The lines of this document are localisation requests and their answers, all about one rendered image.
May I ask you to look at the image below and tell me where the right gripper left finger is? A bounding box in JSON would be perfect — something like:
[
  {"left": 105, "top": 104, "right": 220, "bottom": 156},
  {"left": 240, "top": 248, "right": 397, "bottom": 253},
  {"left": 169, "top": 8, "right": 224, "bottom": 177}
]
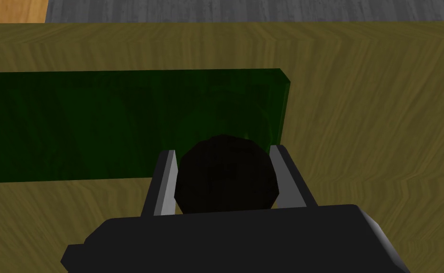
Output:
[{"left": 140, "top": 149, "right": 179, "bottom": 218}]

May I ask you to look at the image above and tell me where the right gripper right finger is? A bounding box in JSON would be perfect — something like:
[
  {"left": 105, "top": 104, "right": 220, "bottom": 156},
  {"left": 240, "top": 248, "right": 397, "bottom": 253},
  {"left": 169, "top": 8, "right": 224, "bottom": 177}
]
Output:
[{"left": 269, "top": 144, "right": 319, "bottom": 209}]

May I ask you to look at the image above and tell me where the black round knob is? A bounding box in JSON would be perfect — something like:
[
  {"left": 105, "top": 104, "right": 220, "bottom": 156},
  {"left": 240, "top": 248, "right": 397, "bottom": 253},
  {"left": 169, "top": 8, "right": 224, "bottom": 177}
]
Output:
[{"left": 174, "top": 134, "right": 280, "bottom": 215}]

